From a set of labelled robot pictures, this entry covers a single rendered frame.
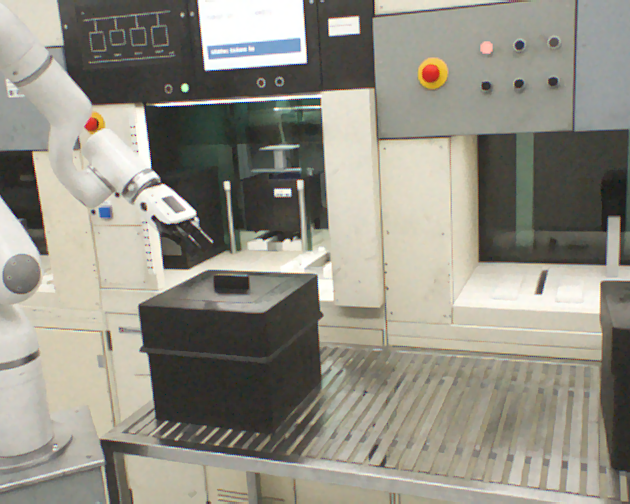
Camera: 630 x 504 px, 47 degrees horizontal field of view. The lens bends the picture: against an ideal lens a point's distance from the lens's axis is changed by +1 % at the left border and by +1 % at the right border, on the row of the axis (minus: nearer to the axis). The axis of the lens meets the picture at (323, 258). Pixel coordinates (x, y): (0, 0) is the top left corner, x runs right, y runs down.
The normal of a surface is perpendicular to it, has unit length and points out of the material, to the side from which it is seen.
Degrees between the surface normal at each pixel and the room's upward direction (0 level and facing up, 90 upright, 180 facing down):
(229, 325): 90
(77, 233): 90
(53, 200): 90
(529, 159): 90
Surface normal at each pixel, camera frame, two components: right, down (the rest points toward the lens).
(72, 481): 0.41, 0.19
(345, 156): -0.35, 0.24
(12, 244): 0.69, -0.36
